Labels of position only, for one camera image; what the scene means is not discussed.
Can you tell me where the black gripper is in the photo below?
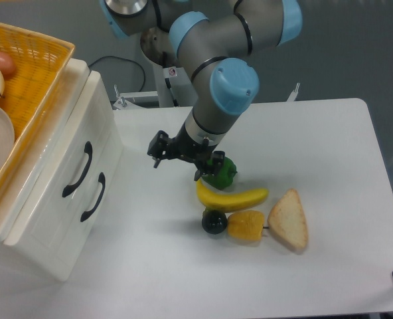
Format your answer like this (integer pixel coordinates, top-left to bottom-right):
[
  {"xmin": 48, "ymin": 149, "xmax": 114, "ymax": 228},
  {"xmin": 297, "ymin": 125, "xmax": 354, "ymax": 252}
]
[{"xmin": 147, "ymin": 128, "xmax": 225, "ymax": 181}]

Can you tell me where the black top drawer handle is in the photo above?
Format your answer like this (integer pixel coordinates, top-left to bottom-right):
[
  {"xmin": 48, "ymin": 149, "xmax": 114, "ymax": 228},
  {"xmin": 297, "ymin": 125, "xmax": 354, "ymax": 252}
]
[{"xmin": 62, "ymin": 141, "xmax": 94, "ymax": 198}]

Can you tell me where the black drawer handle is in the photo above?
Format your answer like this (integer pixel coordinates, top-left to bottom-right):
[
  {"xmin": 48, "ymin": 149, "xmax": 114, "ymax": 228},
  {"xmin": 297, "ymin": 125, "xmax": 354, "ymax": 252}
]
[
  {"xmin": 62, "ymin": 141, "xmax": 94, "ymax": 198},
  {"xmin": 80, "ymin": 172, "xmax": 106, "ymax": 223}
]

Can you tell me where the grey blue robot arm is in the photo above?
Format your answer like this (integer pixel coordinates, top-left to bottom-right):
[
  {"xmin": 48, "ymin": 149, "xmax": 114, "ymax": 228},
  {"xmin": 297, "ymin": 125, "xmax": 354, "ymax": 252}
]
[{"xmin": 100, "ymin": 1, "xmax": 303, "ymax": 177}]

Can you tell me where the white drawer cabinet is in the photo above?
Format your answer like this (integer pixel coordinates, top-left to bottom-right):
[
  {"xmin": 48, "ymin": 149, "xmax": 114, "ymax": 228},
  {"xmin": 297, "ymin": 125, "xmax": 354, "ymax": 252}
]
[{"xmin": 0, "ymin": 58, "xmax": 123, "ymax": 283}]

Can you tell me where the green bell pepper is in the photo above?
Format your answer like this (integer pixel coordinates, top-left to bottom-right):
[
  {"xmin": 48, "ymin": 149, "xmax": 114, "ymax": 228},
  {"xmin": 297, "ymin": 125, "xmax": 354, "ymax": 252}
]
[{"xmin": 202, "ymin": 157, "xmax": 238, "ymax": 190}]

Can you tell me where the yellow banana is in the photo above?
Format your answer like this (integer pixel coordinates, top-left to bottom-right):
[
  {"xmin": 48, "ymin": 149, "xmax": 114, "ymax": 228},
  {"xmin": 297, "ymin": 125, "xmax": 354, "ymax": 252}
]
[{"xmin": 196, "ymin": 180, "xmax": 269, "ymax": 213}]

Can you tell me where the dark purple mangosteen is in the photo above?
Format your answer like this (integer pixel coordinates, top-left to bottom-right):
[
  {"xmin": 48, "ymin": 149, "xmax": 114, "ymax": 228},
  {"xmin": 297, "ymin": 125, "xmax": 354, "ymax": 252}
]
[{"xmin": 201, "ymin": 210, "xmax": 228, "ymax": 235}]

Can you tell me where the yellow bell pepper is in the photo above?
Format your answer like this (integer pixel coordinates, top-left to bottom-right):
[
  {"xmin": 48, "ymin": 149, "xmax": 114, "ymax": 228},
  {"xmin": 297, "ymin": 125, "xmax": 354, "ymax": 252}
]
[{"xmin": 227, "ymin": 210, "xmax": 270, "ymax": 241}]

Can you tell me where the triangular bread slice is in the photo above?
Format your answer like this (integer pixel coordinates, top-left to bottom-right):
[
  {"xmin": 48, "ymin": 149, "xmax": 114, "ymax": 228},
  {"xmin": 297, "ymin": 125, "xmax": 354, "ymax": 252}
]
[{"xmin": 267, "ymin": 189, "xmax": 309, "ymax": 250}]

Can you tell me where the yellow woven basket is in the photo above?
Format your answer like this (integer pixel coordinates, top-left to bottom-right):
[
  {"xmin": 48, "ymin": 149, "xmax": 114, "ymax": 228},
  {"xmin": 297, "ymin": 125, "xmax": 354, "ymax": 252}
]
[{"xmin": 0, "ymin": 23, "xmax": 75, "ymax": 189}]

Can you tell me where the black bottom drawer handle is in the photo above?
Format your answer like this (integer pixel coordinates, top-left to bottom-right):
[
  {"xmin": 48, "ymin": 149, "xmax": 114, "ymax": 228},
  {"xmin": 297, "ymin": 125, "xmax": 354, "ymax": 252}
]
[{"xmin": 80, "ymin": 172, "xmax": 106, "ymax": 223}]

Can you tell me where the black cable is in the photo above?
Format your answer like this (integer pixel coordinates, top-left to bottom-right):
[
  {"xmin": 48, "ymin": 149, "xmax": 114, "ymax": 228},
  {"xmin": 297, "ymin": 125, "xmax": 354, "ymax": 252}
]
[{"xmin": 88, "ymin": 55, "xmax": 147, "ymax": 92}]

